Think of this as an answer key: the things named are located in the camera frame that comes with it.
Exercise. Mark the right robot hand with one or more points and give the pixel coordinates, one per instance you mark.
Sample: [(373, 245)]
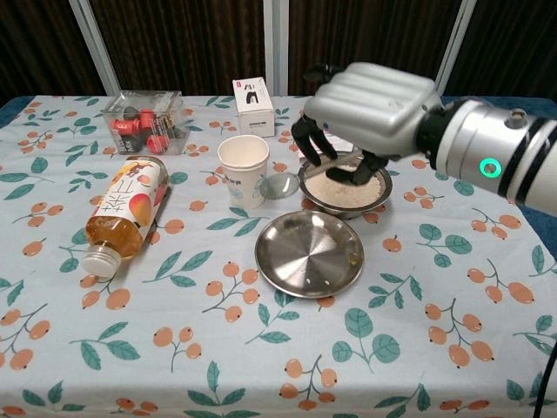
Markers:
[(374, 109)]

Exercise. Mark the metal spoon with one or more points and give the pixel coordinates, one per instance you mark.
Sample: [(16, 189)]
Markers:
[(278, 185)]

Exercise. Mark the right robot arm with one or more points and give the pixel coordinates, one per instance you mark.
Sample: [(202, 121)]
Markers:
[(491, 148)]

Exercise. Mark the white rice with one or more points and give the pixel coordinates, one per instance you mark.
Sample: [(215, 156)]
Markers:
[(335, 193)]

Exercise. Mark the stainless steel bowl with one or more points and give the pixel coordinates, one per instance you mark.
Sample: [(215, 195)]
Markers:
[(344, 209)]

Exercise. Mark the white paper cup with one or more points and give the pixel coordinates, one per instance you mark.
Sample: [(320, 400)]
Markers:
[(243, 174)]

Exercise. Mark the stainless steel plate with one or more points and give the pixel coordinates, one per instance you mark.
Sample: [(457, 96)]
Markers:
[(309, 254)]

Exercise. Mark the pink wet wipes pack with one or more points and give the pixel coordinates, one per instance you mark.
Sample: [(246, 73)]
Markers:
[(301, 150)]

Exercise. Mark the small white carton box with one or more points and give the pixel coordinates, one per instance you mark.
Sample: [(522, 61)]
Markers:
[(254, 109)]

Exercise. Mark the dark brown curtain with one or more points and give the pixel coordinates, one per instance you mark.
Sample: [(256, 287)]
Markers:
[(187, 43)]

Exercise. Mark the red capped small bottle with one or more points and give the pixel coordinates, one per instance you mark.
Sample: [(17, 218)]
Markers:
[(146, 117), (157, 143), (123, 126)]

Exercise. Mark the clear plastic box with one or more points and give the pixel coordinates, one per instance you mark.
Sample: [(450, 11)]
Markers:
[(143, 124)]

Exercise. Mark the floral print tablecloth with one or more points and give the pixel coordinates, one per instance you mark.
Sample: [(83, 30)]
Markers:
[(278, 348)]

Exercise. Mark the peach tea bottle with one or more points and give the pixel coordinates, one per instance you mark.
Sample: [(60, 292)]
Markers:
[(128, 204)]

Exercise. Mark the silver metal frame post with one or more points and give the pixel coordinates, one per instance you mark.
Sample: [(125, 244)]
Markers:
[(454, 39), (93, 43), (277, 43)]

